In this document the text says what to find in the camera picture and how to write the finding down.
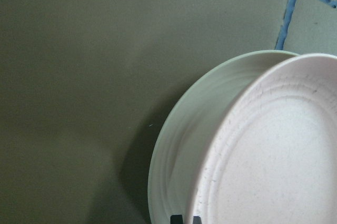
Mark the cream plate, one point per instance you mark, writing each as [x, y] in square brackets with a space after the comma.
[190, 126]

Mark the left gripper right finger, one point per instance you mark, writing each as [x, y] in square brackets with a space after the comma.
[197, 220]

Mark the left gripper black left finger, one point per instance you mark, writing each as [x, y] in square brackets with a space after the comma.
[176, 219]

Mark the pink plate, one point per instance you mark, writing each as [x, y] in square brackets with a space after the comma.
[273, 157]

